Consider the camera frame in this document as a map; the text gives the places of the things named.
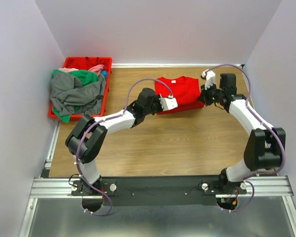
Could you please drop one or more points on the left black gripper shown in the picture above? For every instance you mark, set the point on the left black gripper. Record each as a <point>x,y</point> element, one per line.
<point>157,99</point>

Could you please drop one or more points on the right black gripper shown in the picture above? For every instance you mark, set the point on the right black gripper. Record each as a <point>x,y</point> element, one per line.
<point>203,96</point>

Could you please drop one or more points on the red t shirt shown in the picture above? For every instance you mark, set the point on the red t shirt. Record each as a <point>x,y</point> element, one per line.
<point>186,90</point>

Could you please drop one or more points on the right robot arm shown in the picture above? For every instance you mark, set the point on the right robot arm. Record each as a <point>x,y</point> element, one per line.
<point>265,147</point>

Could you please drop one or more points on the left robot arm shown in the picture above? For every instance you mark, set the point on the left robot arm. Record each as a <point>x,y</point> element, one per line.
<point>86,139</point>

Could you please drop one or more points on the blue garment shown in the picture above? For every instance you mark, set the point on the blue garment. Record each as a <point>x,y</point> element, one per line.
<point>105,73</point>

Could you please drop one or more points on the pink t shirt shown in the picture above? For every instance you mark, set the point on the pink t shirt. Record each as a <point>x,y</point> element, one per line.
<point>96,69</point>

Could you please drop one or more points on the green t shirt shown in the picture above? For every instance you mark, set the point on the green t shirt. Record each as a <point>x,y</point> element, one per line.
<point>71,91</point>

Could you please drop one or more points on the red plastic bin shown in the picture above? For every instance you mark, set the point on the red plastic bin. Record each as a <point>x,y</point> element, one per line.
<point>85,63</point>

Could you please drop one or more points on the grey t shirt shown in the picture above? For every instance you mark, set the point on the grey t shirt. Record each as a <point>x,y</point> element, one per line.
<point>95,108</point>

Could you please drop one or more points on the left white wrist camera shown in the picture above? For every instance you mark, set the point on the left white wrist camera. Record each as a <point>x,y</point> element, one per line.
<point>168,104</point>

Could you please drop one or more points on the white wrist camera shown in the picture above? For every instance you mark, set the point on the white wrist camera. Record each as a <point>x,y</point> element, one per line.
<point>209,77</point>
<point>168,104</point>

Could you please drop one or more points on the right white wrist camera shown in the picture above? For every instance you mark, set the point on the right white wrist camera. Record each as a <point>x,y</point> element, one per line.
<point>209,77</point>

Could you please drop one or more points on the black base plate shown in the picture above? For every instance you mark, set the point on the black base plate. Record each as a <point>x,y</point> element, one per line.
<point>159,191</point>

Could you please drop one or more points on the aluminium frame rail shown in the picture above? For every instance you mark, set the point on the aluminium frame rail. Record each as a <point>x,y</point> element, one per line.
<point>171,148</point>

